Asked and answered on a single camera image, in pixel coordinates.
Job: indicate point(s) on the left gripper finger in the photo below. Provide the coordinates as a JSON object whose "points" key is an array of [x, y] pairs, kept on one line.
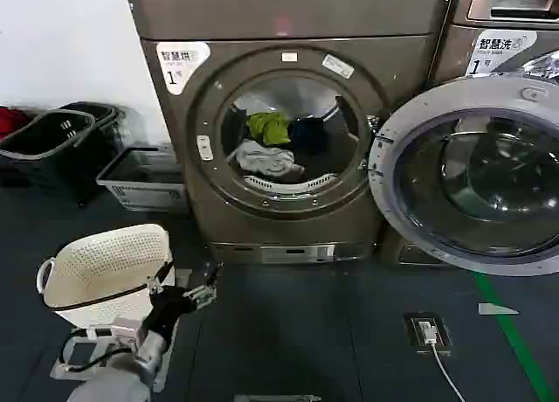
{"points": [[160, 277], [207, 293]]}

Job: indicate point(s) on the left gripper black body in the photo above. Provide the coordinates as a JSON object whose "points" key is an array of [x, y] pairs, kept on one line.
{"points": [[168, 306]]}

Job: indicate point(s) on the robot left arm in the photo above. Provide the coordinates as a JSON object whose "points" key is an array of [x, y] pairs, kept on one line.
{"points": [[113, 382]]}

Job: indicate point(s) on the white perforated laundry basket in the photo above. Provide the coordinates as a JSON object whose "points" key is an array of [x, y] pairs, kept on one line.
{"points": [[109, 262]]}

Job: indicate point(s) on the grey plastic crate basket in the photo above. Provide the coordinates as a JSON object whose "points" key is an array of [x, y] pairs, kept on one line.
{"points": [[144, 194]]}

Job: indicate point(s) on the pale grey cloth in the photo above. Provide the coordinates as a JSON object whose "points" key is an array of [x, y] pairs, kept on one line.
{"points": [[266, 159]]}

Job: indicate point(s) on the black plastic laundry basket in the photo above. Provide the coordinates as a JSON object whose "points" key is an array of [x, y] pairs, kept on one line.
{"points": [[107, 113], [39, 157]]}

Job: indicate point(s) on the green cloth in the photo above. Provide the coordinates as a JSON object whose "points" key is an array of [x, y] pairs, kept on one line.
{"points": [[271, 126]]}

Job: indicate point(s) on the dark blue cloth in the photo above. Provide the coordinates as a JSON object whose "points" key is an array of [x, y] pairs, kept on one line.
{"points": [[308, 135]]}

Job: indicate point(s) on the white number label sticker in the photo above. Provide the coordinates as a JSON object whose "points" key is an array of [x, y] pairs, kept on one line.
{"points": [[174, 65], [493, 48]]}

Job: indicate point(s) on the red cloth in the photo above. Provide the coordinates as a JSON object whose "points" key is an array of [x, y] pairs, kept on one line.
{"points": [[11, 122]]}

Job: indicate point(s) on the round glass dryer door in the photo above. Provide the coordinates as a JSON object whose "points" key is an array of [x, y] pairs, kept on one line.
{"points": [[393, 179]]}

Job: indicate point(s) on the white power plug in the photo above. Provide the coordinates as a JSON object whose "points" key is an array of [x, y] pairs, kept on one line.
{"points": [[427, 332]]}

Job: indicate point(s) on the floor socket box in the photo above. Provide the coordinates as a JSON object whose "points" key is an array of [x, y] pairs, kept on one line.
{"points": [[443, 327]]}

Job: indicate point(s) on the white tape piece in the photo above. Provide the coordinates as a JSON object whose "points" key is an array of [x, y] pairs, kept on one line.
{"points": [[495, 309]]}

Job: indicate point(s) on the grey front-load dryer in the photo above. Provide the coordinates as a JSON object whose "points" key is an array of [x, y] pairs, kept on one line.
{"points": [[305, 17]]}

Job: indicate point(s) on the green floor tape line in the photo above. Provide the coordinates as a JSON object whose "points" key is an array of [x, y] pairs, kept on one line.
{"points": [[511, 332]]}

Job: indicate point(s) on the grey front-load washer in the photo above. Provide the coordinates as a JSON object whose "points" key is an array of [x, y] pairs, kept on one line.
{"points": [[454, 52]]}

